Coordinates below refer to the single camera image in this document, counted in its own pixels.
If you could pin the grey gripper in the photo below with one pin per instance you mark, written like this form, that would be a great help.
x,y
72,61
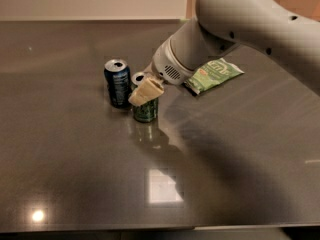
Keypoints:
x,y
165,65

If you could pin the green soda can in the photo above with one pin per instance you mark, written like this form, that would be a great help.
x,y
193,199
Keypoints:
x,y
148,111

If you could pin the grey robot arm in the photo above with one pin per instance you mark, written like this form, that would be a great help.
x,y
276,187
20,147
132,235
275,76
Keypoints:
x,y
220,26

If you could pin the blue soda can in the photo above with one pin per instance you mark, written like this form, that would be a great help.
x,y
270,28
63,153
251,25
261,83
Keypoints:
x,y
118,77

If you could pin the green chip bag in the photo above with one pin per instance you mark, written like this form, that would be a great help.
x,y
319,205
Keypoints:
x,y
211,75

